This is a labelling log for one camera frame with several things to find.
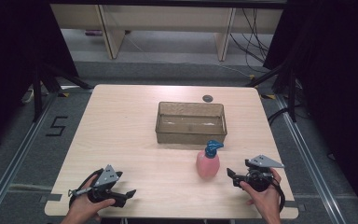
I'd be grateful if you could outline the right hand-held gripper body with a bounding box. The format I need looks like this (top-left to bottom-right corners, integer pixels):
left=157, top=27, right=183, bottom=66
left=244, top=154, right=285, bottom=193

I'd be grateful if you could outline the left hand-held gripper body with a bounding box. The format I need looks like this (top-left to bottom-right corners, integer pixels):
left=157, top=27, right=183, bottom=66
left=68, top=164, right=129, bottom=208

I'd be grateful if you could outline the pink bottle with blue pump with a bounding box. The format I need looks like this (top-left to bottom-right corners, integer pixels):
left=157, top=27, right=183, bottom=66
left=195, top=139, right=225, bottom=180

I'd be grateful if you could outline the transparent brown plastic bin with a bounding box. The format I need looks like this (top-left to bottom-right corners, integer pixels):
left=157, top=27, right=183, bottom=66
left=155, top=101, right=228, bottom=146

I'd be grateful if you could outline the person's right hand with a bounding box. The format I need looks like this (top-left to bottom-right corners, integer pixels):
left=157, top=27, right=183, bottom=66
left=239, top=167, right=283, bottom=218

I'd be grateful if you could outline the person's left hand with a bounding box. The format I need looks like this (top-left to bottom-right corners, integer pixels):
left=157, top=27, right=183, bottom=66
left=62, top=175, right=117, bottom=222

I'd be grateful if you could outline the black metal stand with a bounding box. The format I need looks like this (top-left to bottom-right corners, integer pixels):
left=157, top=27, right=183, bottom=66
left=245, top=60, right=298, bottom=124
left=32, top=60, right=93, bottom=123

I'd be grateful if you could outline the black curtain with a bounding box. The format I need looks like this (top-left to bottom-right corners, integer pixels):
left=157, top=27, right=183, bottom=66
left=0, top=0, right=79, bottom=157
left=262, top=0, right=358, bottom=223

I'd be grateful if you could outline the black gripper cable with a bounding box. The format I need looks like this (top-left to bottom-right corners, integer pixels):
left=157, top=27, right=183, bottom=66
left=271, top=176, right=286, bottom=214
left=68, top=167, right=105, bottom=209

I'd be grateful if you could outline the metal floor rail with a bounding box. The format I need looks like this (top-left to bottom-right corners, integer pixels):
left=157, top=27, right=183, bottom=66
left=0, top=92, right=60, bottom=224
left=274, top=93, right=349, bottom=224

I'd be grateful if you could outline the thick black floor cable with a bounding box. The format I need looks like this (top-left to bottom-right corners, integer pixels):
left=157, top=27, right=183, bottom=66
left=267, top=106, right=291, bottom=126

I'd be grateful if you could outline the white floor cable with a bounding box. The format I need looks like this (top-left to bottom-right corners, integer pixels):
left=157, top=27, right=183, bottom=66
left=218, top=63, right=254, bottom=78

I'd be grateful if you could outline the bundle of black cables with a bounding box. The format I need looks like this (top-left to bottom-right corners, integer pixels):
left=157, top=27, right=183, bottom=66
left=228, top=7, right=270, bottom=75

